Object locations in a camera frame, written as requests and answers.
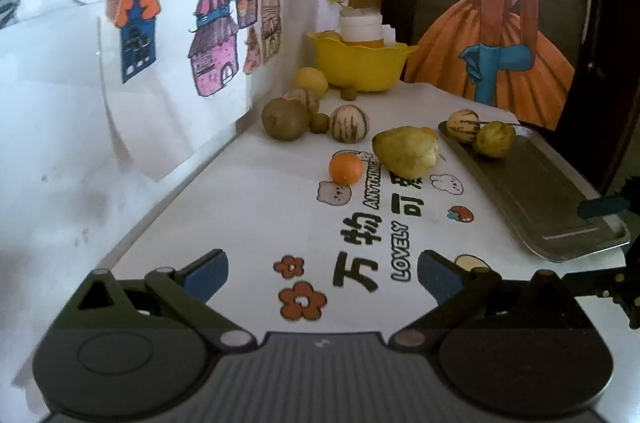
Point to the yellow-green pear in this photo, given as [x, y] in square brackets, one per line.
[495, 139]

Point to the striped pepino melon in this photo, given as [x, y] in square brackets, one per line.
[349, 124]
[463, 125]

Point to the white paper cup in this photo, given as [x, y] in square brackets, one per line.
[389, 38]

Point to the tan striped round fruit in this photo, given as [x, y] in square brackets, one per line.
[305, 97]

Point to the small orange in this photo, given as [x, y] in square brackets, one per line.
[430, 131]
[345, 169]

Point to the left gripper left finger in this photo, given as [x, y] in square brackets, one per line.
[185, 293]

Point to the large yellow-brown pear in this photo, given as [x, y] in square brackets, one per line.
[408, 152]

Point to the brown kiwi-like fruit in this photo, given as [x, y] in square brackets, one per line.
[285, 120]

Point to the dark metal baking tray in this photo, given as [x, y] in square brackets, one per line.
[537, 193]

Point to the yellow plastic bowl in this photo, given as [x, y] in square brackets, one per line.
[363, 68]

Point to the colourful houses drawing sheet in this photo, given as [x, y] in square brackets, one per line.
[176, 72]

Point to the woman in orange dress poster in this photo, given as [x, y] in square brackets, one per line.
[516, 55]

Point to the white printed table cover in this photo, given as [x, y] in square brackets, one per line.
[323, 275]

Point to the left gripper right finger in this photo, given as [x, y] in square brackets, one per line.
[462, 297]

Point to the yellow lemon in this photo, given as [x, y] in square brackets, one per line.
[311, 79]

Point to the small olive fruit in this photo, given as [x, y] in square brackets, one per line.
[349, 93]

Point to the small brown-green fruit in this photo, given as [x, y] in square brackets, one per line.
[319, 123]

